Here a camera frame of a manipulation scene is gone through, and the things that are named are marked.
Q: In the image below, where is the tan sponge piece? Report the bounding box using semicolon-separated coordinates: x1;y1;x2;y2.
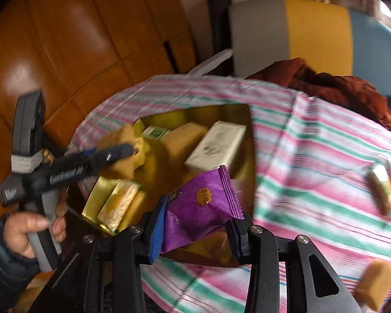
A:
96;124;145;179

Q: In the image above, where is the purple snack packet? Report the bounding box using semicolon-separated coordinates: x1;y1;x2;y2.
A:
162;165;243;254

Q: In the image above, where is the beige printed box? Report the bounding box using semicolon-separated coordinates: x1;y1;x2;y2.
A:
184;121;246;174

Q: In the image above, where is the green cracker packet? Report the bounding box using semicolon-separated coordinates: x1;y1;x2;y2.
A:
97;179;140;232

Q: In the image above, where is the left hand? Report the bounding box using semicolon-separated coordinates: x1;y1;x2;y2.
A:
3;198;68;258

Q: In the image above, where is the gold gift box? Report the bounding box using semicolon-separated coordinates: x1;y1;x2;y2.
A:
83;104;256;268

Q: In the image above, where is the dark jacket sleeve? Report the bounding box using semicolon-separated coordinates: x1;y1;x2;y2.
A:
0;214;40;312

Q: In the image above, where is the striped pink green bedsheet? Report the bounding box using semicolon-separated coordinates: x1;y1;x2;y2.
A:
68;73;391;313

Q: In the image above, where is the yellow sponge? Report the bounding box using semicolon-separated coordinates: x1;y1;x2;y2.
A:
354;259;391;312

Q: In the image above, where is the rust red jacket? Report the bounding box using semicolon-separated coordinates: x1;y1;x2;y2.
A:
248;57;391;131

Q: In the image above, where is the tricolour fabric armchair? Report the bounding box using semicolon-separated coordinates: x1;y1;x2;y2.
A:
188;0;391;98

